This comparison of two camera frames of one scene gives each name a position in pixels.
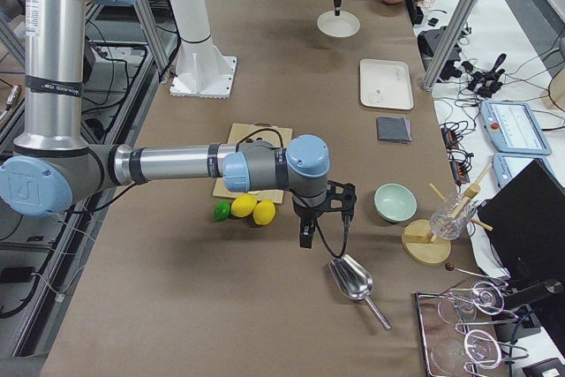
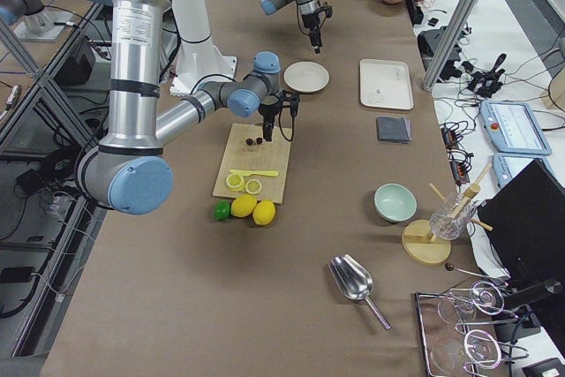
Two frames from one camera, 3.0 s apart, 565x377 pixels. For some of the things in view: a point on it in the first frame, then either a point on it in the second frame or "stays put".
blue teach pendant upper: [513, 127] stays put
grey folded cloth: [394, 128] stays put
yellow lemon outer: [264, 212] stays put
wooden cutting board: [239, 133] stays put
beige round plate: [343, 25] to [306, 76]
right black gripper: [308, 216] to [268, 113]
